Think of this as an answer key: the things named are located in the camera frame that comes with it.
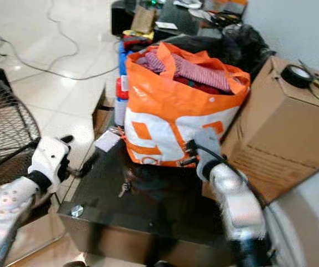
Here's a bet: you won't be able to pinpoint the white key tag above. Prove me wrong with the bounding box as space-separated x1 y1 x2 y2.
94 129 122 153

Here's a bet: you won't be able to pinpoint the small metal keys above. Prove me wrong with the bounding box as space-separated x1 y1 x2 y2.
117 181 130 199

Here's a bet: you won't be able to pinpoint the orange and white shopping bag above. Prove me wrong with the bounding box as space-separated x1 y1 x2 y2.
123 42 252 168

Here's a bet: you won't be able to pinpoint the small open cardboard box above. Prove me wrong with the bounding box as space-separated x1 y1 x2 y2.
92 88 118 140

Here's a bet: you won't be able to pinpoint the red and white bottle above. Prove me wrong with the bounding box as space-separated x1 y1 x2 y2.
114 77 130 127

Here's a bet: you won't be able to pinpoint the black glass table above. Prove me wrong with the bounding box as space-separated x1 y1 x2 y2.
58 111 238 267

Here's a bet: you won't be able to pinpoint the striped pink cloth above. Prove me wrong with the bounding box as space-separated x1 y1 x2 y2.
134 51 233 94

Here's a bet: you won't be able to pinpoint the large brown cardboard box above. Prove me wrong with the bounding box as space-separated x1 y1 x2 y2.
201 56 319 204

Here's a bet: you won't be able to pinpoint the blue bag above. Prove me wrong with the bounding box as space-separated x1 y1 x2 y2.
117 40 135 78

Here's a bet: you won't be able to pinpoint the black tape roll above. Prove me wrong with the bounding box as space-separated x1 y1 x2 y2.
281 64 316 90

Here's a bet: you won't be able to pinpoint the black rubbish bag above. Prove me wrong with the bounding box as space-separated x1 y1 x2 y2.
162 23 277 78

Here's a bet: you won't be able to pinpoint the yellow cloth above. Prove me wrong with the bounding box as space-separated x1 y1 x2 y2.
122 29 155 43

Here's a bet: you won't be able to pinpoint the brown paper bag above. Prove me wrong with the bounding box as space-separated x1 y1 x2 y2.
131 7 158 34

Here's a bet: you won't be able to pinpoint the black low cabinet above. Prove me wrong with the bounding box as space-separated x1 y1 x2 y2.
111 0 247 41

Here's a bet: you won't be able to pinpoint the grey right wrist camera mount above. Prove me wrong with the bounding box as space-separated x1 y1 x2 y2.
193 128 226 180

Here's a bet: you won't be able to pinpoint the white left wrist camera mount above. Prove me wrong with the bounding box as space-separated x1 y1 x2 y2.
28 135 72 189

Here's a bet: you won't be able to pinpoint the brown wire-grille floor fan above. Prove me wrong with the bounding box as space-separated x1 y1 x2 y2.
0 70 42 184

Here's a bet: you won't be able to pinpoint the grey floor cable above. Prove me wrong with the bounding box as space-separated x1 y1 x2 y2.
0 0 108 82

